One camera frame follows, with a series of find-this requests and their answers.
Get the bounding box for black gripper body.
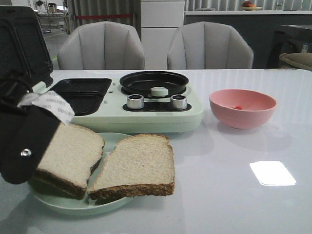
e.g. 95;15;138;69
0;71;60;184

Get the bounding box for bread slice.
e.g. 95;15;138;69
33;123;105;200
87;134;175;200

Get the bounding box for mint green sandwich maker lid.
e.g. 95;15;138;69
0;6;53;87

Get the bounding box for orange shrimp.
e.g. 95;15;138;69
231;106;243;110

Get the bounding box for pink bowl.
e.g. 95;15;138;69
209;89;277;129

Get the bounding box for mint green breakfast maker base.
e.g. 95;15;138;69
31;77;204;134

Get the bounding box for mint green round plate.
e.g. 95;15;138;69
28;132;137;215

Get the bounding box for left silver control knob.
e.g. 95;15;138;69
126;94;144;110

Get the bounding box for silver control knob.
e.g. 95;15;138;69
126;94;144;110
170;95;188;110

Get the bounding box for left grey upholstered chair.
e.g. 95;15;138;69
57;21;145;70

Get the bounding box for grey upholstered chair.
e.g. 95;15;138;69
57;21;145;70
167;21;254;70

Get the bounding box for black round frying pan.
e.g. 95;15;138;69
119;71;189;98

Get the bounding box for red barrier belt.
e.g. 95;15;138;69
75;14;134;20

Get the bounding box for right silver control knob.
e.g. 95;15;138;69
170;95;188;110

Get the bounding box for white refrigerator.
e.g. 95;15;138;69
140;0;185;70

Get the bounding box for right grey upholstered chair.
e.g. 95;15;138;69
167;21;254;70

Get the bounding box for dark kitchen counter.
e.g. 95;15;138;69
184;10;312;68

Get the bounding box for fruit bowl on counter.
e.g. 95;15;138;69
241;0;262;11

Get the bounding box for dark appliance cabinet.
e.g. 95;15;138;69
267;25;312;68

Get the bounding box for beige sofa cushion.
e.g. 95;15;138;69
279;52;312;71

